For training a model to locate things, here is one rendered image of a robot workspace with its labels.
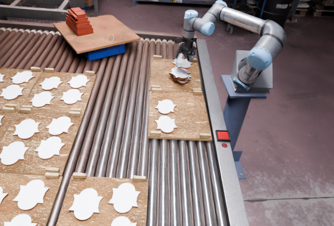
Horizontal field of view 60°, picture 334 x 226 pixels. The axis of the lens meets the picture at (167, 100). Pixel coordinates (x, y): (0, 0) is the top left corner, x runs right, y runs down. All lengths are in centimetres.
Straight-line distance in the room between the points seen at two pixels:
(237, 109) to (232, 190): 92
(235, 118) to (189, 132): 75
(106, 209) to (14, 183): 43
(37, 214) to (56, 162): 27
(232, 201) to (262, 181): 138
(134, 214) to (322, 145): 247
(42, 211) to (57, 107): 66
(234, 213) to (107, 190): 56
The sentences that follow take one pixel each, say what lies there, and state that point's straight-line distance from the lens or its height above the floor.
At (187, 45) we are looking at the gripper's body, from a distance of 181.
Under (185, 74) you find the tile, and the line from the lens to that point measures 194.
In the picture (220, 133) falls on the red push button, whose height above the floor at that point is 93.
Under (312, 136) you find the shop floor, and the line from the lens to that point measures 345.
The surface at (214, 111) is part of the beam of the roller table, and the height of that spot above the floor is 92.
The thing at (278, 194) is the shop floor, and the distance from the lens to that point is 273.
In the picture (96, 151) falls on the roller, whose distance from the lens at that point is 152.
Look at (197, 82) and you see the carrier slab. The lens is 201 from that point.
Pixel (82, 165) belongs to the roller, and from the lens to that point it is 148.
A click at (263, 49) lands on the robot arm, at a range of 149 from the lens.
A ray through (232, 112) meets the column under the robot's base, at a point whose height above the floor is 67.
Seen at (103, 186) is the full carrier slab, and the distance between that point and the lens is 137.
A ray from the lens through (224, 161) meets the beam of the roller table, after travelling 155.
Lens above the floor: 205
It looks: 38 degrees down
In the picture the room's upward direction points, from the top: 6 degrees clockwise
